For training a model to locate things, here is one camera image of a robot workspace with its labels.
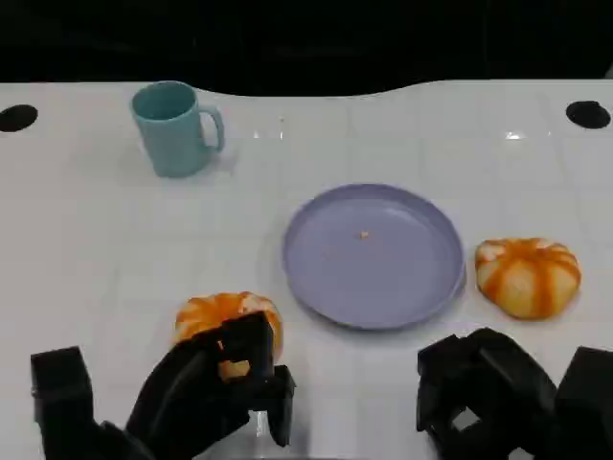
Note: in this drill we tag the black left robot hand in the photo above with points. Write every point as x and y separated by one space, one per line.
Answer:
182 393

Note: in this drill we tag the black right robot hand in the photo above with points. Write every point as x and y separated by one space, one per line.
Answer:
498 383

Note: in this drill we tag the orange and white bread roll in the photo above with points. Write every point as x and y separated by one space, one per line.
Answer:
527 278
211 311

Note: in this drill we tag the lilac plate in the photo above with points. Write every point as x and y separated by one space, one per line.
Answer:
378 273

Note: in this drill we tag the small orange crumb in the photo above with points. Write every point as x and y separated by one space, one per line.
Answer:
365 235

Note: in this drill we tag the pale green mug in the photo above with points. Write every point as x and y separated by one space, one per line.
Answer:
172 139

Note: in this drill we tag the black table grommet hole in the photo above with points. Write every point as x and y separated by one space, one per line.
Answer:
16 117
588 114

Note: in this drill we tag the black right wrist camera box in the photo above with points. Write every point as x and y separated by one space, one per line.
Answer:
586 397

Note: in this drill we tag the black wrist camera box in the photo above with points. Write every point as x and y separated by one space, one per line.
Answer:
586 397
60 383

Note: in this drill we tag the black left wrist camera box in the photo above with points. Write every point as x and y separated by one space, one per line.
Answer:
60 383

